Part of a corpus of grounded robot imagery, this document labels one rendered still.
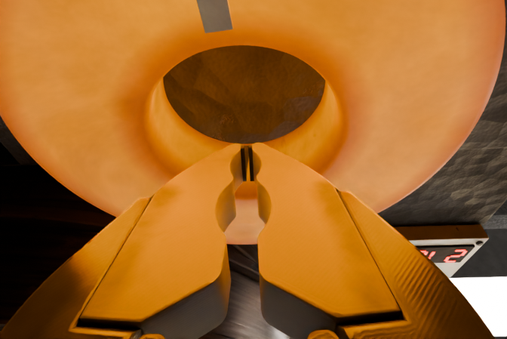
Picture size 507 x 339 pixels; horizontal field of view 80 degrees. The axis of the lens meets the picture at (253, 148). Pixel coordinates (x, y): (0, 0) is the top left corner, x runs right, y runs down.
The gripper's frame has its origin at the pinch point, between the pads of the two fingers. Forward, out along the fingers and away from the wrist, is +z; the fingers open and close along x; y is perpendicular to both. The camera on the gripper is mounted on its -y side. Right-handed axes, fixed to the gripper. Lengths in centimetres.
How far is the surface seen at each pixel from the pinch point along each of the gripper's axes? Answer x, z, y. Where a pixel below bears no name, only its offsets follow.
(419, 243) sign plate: 19.5, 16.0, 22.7
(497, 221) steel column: 377, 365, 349
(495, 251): 532, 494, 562
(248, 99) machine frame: -0.1, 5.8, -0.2
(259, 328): -0.1, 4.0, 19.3
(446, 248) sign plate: 22.8, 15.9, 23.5
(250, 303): -0.8, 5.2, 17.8
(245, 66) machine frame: -0.1, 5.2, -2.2
